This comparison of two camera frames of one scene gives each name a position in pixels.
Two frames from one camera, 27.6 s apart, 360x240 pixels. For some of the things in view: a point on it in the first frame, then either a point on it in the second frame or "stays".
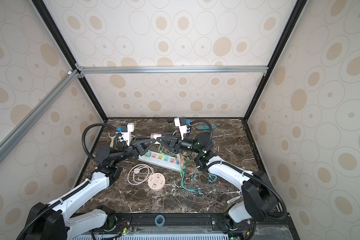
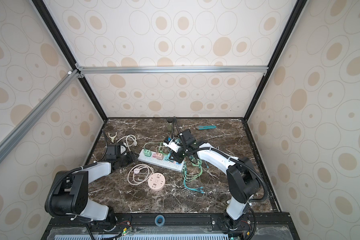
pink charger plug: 155,135 → 159,156
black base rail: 281,221 stays
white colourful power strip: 169,161 stays
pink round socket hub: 156,181 stays
